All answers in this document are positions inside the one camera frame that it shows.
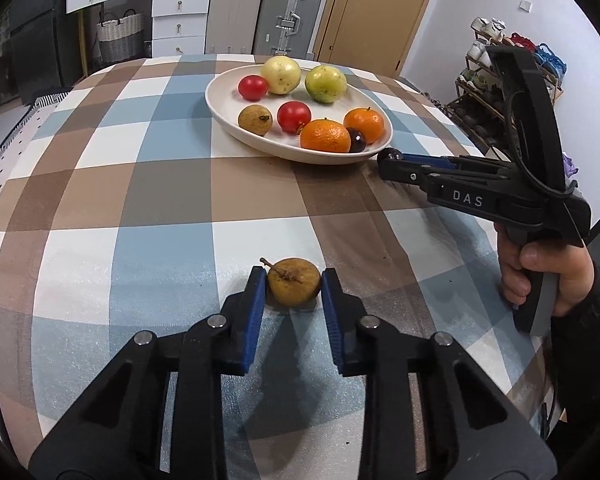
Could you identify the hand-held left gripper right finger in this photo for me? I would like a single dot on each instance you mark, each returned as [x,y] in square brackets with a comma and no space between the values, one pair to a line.
[332,315]

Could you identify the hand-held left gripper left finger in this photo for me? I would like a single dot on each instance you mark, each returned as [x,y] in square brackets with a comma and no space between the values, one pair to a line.
[252,310]

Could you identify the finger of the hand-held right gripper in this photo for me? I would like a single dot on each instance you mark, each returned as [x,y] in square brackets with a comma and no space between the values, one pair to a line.
[400,170]
[435,161]

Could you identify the brown longan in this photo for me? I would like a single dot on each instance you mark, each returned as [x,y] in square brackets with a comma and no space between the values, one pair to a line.
[294,282]
[255,119]

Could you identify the orange mandarin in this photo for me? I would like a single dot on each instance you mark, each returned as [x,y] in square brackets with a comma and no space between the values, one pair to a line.
[364,124]
[325,136]

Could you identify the green yellow passion fruit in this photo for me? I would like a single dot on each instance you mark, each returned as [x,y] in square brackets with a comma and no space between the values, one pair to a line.
[280,75]
[325,83]

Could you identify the red tomato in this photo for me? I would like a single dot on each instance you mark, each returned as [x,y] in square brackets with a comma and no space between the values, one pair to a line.
[293,116]
[253,87]

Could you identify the cream round plate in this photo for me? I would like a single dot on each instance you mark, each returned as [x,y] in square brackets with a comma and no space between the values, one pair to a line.
[230,100]

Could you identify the person's right forearm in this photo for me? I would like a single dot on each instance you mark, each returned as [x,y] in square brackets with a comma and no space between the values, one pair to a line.
[587,370]

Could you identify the person's right hand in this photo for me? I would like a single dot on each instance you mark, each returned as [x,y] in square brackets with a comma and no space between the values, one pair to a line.
[565,270]

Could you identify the wooden shoe rack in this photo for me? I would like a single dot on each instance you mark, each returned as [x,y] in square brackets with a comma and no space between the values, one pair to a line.
[472,120]

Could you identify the purple cloth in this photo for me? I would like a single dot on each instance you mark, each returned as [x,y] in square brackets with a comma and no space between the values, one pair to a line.
[570,166]

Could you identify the shoe rack with shoes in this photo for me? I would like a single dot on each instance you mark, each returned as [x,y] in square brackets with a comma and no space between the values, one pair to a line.
[485,30]

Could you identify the wooden door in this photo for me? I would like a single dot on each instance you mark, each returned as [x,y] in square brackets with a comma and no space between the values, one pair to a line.
[375,15]

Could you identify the grey suitcase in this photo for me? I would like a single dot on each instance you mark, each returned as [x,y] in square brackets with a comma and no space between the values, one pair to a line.
[290,10]

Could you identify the beige suitcase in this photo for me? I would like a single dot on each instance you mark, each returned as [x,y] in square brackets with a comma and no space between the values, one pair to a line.
[235,10]

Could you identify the white drawer cabinet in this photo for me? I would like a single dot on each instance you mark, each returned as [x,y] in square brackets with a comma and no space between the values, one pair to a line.
[180,10]

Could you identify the striped mat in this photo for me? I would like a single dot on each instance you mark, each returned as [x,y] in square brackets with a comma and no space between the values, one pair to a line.
[50,99]

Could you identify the wicker basket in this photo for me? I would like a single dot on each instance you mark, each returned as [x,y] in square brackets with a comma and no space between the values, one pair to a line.
[120,40]

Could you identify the yellow pole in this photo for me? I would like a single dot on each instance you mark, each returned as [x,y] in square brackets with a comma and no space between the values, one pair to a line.
[83,45]

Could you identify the dark glass cabinet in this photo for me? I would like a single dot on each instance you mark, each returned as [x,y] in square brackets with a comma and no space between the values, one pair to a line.
[25,45]

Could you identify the white light switch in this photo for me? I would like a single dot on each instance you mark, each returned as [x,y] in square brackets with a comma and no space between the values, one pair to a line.
[525,5]

